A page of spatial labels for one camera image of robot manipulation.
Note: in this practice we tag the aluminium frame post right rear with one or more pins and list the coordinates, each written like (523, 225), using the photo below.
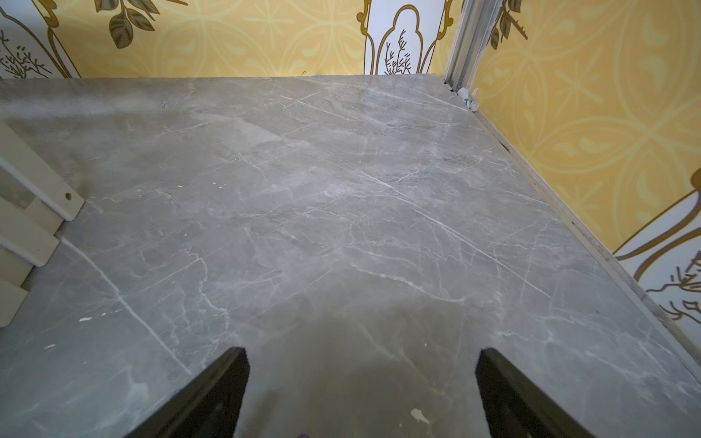
(476, 23)

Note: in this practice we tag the white slatted wooden shelf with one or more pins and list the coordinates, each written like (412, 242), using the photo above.
(28, 236)

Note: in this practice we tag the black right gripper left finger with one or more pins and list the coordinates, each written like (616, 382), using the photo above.
(209, 406)

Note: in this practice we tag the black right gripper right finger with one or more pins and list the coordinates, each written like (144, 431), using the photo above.
(515, 407)

